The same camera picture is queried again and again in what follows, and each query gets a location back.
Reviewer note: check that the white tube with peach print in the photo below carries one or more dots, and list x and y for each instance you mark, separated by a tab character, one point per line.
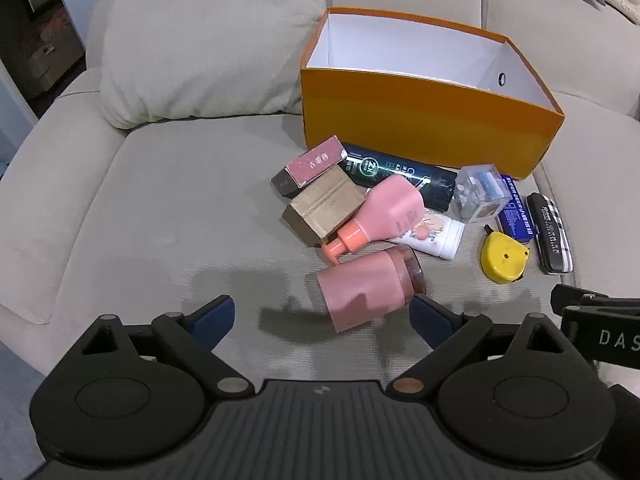
442	237

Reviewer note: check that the dark shampoo bottle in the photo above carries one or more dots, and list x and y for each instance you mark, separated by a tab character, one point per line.
380	167

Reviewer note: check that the clear plastic box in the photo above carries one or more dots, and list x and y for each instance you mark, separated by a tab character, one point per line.
480	195

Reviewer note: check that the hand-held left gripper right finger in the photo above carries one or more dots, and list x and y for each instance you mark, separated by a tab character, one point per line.
429	320

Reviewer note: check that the beige pillow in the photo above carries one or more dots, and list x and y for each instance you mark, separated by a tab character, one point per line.
200	35

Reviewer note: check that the dark carton with pink face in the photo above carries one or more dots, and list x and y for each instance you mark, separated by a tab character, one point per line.
315	162

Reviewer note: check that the small brown cardboard box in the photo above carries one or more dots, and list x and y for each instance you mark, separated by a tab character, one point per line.
325	205

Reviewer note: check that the plaid glasses case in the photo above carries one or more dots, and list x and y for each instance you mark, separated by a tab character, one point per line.
550	235

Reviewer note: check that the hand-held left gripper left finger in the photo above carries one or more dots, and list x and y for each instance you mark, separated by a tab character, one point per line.
216	316

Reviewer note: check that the orange cardboard box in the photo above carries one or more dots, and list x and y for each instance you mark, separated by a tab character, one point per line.
425	120

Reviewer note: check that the pink pump bottle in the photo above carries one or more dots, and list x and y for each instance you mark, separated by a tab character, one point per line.
390	210

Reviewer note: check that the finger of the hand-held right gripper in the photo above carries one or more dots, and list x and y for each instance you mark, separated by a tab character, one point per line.
580	300

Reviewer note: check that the pink cup with clear lid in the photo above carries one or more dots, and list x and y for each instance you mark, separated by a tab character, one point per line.
360	285

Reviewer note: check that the blue box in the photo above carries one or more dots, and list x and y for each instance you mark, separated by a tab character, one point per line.
520	215

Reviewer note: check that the yellow tape measure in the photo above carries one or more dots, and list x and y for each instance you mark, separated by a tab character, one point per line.
500	257

